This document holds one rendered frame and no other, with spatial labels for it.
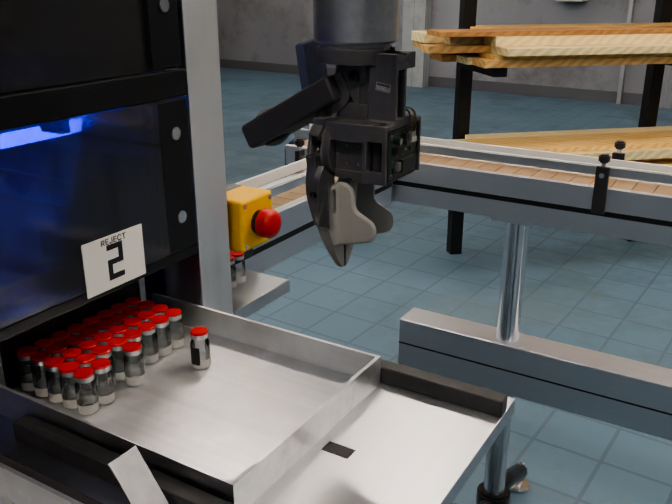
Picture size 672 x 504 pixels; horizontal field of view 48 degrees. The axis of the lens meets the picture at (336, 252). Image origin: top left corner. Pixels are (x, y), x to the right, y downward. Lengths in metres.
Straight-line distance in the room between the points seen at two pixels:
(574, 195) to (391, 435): 0.85
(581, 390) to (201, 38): 1.11
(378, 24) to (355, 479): 0.40
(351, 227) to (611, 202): 0.86
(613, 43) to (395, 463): 2.82
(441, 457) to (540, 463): 1.56
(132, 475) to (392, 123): 0.37
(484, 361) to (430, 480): 1.02
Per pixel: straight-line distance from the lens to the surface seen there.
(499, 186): 1.55
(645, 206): 1.49
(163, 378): 0.88
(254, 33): 11.00
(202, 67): 0.92
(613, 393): 1.67
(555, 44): 3.27
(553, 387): 1.70
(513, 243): 1.61
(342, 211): 0.71
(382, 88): 0.66
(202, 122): 0.92
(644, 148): 3.60
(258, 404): 0.82
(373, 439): 0.77
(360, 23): 0.65
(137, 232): 0.86
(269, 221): 1.00
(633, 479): 2.31
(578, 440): 2.42
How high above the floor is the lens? 1.31
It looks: 20 degrees down
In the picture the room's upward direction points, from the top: straight up
